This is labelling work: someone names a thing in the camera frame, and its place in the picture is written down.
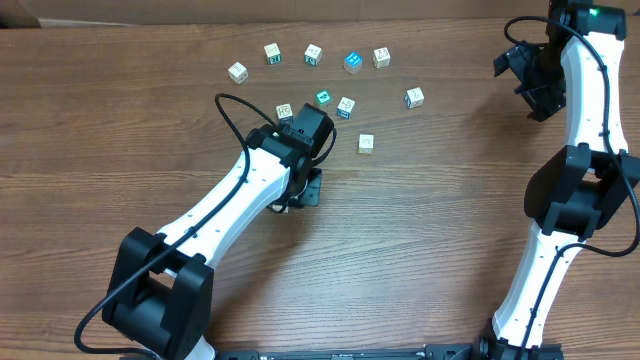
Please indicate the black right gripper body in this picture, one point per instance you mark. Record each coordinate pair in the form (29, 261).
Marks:
(523, 70)

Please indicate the wooden block green side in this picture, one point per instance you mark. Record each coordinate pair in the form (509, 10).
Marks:
(283, 209)
(273, 53)

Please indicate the cardboard strip at back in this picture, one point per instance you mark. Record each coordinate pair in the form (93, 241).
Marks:
(36, 13)

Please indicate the wooden block blue drawing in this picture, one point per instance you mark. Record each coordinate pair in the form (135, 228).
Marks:
(345, 108)

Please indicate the wooden block far left top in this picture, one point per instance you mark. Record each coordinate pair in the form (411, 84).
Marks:
(238, 73)

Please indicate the blue top wooden block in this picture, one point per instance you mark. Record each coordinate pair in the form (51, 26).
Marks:
(353, 63)

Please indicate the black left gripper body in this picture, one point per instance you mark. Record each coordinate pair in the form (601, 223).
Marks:
(307, 191)

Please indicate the green top wooden block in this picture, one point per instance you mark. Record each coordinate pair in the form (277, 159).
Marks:
(323, 99)

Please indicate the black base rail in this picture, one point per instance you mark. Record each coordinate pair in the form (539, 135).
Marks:
(350, 354)

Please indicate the wooden block teal side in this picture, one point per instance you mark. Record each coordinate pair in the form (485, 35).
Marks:
(313, 55)

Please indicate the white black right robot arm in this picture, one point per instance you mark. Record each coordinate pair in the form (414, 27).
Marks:
(580, 188)

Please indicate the wooden block top right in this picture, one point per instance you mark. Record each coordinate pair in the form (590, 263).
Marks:
(381, 57)

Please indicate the wooden block blue side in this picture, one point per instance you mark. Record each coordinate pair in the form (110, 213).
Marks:
(284, 113)
(414, 98)

